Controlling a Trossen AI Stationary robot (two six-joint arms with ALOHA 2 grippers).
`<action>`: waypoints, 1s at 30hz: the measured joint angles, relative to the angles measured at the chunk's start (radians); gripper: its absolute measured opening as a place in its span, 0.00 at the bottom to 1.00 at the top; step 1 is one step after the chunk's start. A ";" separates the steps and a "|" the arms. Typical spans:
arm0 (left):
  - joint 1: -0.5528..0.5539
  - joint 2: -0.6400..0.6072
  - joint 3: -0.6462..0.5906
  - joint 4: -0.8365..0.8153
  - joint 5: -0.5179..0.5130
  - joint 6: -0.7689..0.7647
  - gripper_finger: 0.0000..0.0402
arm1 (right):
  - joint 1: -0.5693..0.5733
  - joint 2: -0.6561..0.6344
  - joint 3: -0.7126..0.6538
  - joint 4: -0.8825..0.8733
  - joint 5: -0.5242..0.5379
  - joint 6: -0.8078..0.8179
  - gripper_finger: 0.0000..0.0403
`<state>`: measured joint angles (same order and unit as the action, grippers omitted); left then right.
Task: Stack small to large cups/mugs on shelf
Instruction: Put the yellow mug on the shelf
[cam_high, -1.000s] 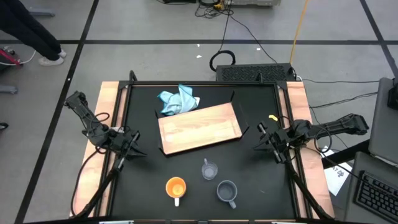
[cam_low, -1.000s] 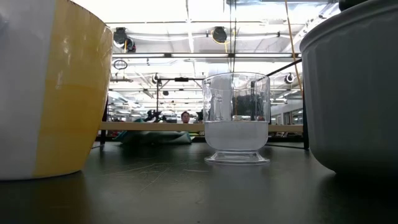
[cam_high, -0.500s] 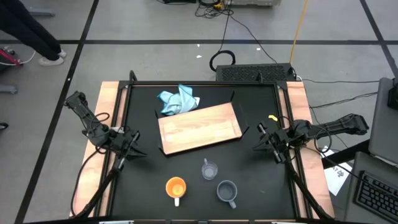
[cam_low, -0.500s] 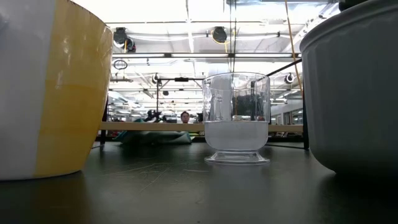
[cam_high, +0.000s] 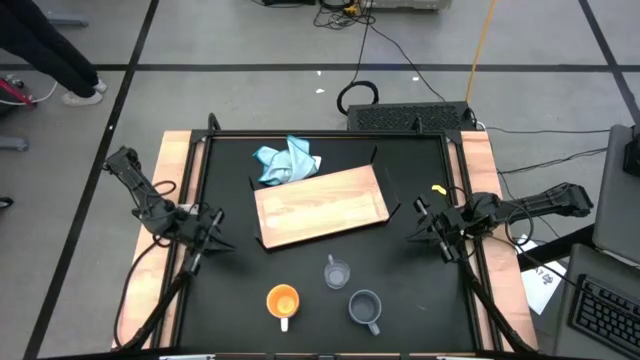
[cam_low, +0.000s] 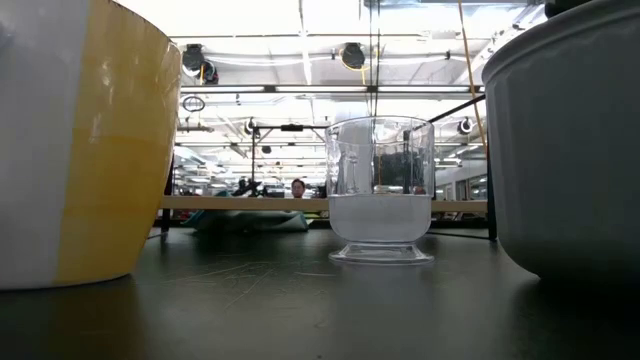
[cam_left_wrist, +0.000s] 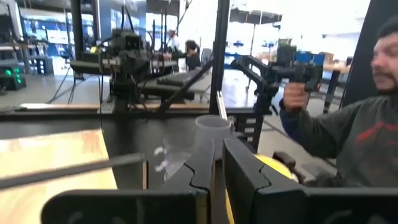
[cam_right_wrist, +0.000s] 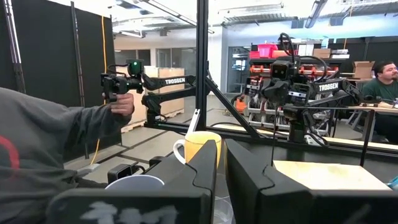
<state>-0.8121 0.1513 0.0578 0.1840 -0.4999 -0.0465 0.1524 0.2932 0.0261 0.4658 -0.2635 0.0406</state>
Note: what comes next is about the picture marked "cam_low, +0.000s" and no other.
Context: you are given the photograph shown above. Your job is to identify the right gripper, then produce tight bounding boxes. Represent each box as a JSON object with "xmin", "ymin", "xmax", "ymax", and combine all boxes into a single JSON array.
[{"xmin": 544, "ymin": 0, "xmax": 594, "ymax": 20}]

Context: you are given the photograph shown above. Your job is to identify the grey mug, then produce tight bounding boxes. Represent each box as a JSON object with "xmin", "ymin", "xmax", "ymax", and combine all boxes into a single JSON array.
[{"xmin": 481, "ymin": 0, "xmax": 640, "ymax": 287}]

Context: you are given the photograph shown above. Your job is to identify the clear plastic handled cup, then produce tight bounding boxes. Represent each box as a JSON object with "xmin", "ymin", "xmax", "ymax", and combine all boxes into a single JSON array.
[{"xmin": 324, "ymin": 115, "xmax": 436, "ymax": 266}]

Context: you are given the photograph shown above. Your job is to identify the yellow and white mug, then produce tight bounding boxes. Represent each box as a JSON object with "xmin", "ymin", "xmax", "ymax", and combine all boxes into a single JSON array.
[{"xmin": 0, "ymin": 0, "xmax": 183, "ymax": 292}]

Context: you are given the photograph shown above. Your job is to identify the light blue cloth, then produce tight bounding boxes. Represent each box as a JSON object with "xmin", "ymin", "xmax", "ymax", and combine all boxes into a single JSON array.
[{"xmin": 181, "ymin": 189, "xmax": 311, "ymax": 233}]

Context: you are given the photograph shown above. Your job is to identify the yellow cable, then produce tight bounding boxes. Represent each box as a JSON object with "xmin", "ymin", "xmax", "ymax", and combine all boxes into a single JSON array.
[{"xmin": 456, "ymin": 0, "xmax": 489, "ymax": 147}]

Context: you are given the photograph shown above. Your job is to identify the black ceiling cable reel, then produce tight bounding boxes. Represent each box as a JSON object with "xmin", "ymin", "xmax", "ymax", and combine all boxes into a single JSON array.
[
  {"xmin": 340, "ymin": 41, "xmax": 367, "ymax": 71},
  {"xmin": 181, "ymin": 43, "xmax": 220, "ymax": 86}
]

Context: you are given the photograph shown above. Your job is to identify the wooden shelf with black frame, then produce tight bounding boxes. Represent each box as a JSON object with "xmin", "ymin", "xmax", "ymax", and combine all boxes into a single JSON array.
[{"xmin": 158, "ymin": 93, "xmax": 499, "ymax": 242}]

